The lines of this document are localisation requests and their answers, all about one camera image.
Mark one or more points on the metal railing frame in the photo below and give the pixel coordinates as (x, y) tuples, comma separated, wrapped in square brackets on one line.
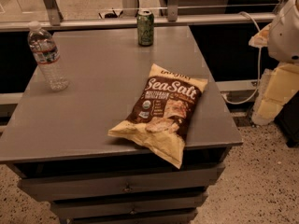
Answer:
[(87, 14)]

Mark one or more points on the clear plastic water bottle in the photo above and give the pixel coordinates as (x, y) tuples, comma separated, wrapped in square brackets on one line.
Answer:
[(47, 56)]

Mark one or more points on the brown sea salt chip bag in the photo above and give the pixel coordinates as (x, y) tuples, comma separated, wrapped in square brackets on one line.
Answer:
[(161, 116)]

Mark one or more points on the grey drawer cabinet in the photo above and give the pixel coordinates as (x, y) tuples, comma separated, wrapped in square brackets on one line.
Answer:
[(58, 142)]

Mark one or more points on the green soda can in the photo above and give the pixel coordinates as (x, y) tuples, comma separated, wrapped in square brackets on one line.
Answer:
[(145, 27)]

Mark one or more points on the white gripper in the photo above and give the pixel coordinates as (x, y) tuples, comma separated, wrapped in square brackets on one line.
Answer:
[(285, 36)]

